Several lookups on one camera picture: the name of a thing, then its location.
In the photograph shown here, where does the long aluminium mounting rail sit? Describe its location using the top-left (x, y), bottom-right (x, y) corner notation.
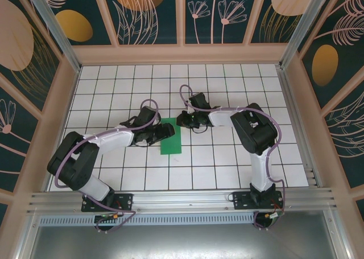
top-left (27, 187), bottom-right (338, 215)

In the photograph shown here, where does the grey metal sheet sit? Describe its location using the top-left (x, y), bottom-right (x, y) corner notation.
top-left (27, 224), bottom-right (344, 259)

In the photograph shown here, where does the slotted grey cable duct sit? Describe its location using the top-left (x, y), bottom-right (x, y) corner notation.
top-left (38, 212), bottom-right (257, 226)

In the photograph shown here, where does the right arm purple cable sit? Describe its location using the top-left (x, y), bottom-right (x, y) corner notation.
top-left (179, 84), bottom-right (287, 232)

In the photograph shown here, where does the aluminium frame post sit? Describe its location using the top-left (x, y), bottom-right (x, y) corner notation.
top-left (22, 0), bottom-right (82, 72)
top-left (278, 0), bottom-right (333, 69)

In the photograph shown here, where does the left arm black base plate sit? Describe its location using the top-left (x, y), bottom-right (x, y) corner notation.
top-left (81, 192), bottom-right (134, 213)

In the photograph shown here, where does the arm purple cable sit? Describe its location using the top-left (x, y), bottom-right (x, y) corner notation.
top-left (179, 84), bottom-right (287, 232)
top-left (55, 99), bottom-right (140, 233)

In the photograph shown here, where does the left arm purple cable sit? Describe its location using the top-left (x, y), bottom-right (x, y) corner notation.
top-left (55, 99), bottom-right (140, 233)

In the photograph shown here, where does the small control board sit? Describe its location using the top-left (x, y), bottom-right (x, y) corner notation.
top-left (264, 211), bottom-right (286, 221)
top-left (94, 213), bottom-right (125, 223)

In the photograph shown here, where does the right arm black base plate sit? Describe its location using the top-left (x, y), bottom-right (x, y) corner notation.
top-left (232, 190), bottom-right (286, 212)

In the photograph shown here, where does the aluminium side rail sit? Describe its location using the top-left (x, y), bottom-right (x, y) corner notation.
top-left (276, 66), bottom-right (322, 189)

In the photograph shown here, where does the green paper sheet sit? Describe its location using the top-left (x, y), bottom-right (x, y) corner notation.
top-left (159, 117), bottom-right (183, 155)

